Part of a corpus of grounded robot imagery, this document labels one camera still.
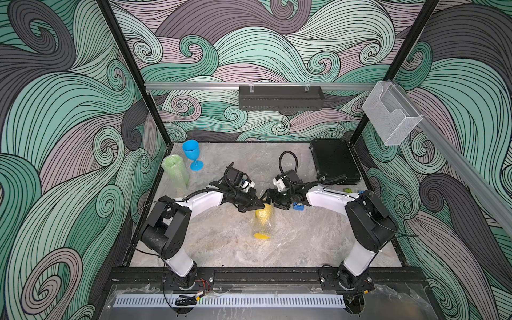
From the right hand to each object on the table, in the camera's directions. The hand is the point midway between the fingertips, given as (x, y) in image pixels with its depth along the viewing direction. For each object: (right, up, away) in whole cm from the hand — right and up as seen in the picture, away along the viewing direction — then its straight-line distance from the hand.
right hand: (264, 204), depth 89 cm
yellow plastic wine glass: (-1, -4, -6) cm, 7 cm away
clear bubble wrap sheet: (-44, +11, +6) cm, 46 cm away
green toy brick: (+44, +5, +12) cm, 46 cm away
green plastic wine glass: (-42, +18, +2) cm, 46 cm away
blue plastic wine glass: (-35, +24, +6) cm, 43 cm away
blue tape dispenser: (+16, -2, +3) cm, 17 cm away
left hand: (0, +2, -8) cm, 8 cm away
